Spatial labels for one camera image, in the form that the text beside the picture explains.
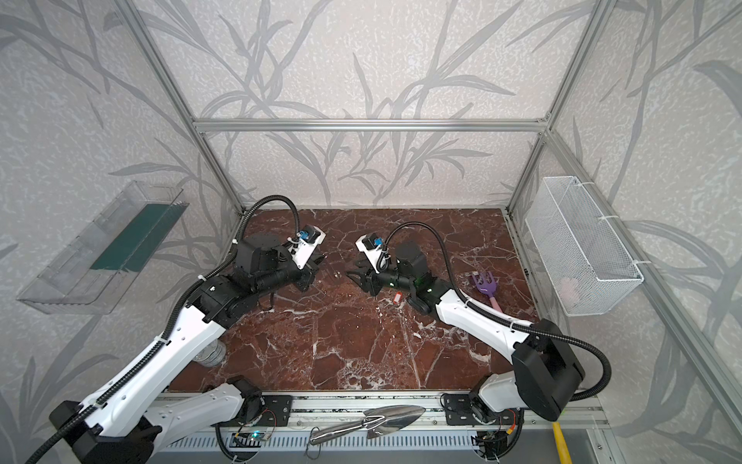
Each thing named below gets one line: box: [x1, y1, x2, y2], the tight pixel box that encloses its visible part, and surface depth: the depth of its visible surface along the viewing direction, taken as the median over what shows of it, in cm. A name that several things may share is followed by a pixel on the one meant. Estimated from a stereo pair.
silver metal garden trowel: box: [309, 404, 427, 446], surface depth 72 cm
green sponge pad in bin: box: [89, 201, 190, 273], surface depth 69 cm
